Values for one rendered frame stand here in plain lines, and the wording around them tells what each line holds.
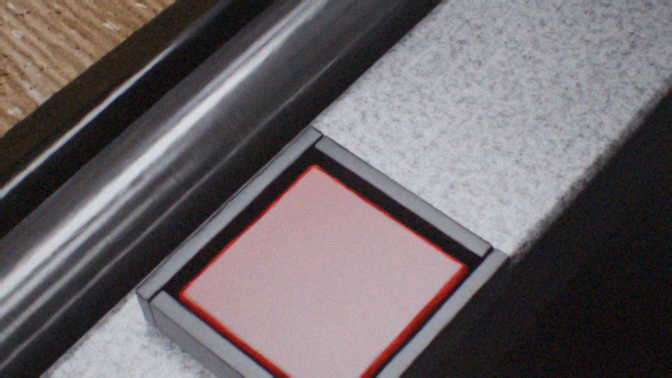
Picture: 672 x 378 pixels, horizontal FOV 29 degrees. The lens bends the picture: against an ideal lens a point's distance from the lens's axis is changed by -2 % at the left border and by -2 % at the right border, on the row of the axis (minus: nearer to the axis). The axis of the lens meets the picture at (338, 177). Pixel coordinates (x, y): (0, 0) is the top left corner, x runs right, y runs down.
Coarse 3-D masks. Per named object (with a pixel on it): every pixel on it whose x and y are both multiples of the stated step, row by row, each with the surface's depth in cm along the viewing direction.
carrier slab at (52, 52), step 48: (0, 0) 44; (48, 0) 44; (96, 0) 43; (144, 0) 43; (192, 0) 44; (0, 48) 42; (48, 48) 42; (96, 48) 42; (144, 48) 43; (0, 96) 41; (48, 96) 41; (96, 96) 43; (0, 144) 40
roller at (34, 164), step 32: (224, 0) 47; (256, 0) 48; (192, 32) 46; (224, 32) 47; (160, 64) 45; (192, 64) 47; (128, 96) 45; (160, 96) 46; (64, 128) 43; (96, 128) 44; (32, 160) 43; (64, 160) 44; (0, 192) 42; (32, 192) 43; (0, 224) 43
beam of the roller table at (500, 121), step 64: (448, 0) 45; (512, 0) 45; (576, 0) 45; (640, 0) 45; (384, 64) 44; (448, 64) 44; (512, 64) 44; (576, 64) 43; (640, 64) 43; (320, 128) 42; (384, 128) 42; (448, 128) 42; (512, 128) 42; (576, 128) 42; (640, 128) 42; (448, 192) 41; (512, 192) 41; (576, 192) 41; (640, 192) 47; (512, 256) 39; (576, 256) 44; (128, 320) 39; (512, 320) 42
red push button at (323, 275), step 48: (288, 192) 39; (336, 192) 39; (240, 240) 38; (288, 240) 38; (336, 240) 38; (384, 240) 38; (192, 288) 38; (240, 288) 37; (288, 288) 37; (336, 288) 37; (384, 288) 37; (432, 288) 37; (240, 336) 37; (288, 336) 36; (336, 336) 36; (384, 336) 36
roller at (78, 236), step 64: (320, 0) 45; (384, 0) 46; (256, 64) 44; (320, 64) 44; (128, 128) 43; (192, 128) 42; (256, 128) 43; (64, 192) 41; (128, 192) 41; (192, 192) 42; (0, 256) 40; (64, 256) 40; (128, 256) 41; (0, 320) 39; (64, 320) 40
